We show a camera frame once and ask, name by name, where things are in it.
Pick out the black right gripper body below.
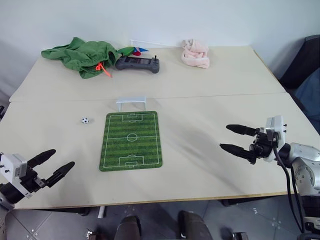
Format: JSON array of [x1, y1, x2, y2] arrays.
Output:
[[249, 126, 280, 159]]

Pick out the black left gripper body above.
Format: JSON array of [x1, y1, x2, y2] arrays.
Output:
[[20, 166, 50, 199]]

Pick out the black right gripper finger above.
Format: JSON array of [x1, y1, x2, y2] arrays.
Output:
[[219, 143, 258, 165], [225, 124, 259, 138]]

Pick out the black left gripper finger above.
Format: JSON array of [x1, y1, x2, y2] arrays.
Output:
[[26, 149, 57, 171], [44, 161, 76, 189]]

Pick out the green soccer field mat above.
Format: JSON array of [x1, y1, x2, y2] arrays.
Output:
[[98, 110, 164, 173]]

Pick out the black table foot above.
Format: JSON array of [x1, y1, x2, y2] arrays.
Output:
[[66, 206, 90, 217]]

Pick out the white table leg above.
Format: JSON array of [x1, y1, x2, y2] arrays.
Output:
[[97, 205, 109, 219]]

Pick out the blue fabric object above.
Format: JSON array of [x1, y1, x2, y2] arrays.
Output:
[[294, 72, 320, 127]]

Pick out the dark rounded shape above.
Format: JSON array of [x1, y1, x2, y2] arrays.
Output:
[[177, 210, 214, 240], [114, 215, 142, 240]]

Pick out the pink crumpled towel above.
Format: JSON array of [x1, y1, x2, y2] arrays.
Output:
[[180, 38, 211, 69]]

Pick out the black chair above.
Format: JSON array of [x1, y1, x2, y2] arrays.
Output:
[[278, 34, 320, 91]]

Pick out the small white goal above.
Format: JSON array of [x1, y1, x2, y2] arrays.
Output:
[[115, 96, 148, 113]]

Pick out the green crumpled shorts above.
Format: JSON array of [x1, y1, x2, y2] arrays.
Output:
[[40, 36, 119, 80]]

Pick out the grey handheld controller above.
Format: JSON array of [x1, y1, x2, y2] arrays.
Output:
[[114, 55, 162, 75]]

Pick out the colourful folded flag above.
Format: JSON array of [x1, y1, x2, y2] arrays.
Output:
[[117, 45, 150, 57]]

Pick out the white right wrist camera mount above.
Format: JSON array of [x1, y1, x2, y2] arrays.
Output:
[[263, 115, 289, 164]]

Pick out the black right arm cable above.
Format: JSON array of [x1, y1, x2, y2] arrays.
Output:
[[272, 145, 307, 235]]

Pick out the white wall cable duct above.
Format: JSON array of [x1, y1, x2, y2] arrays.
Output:
[[129, 39, 184, 48]]

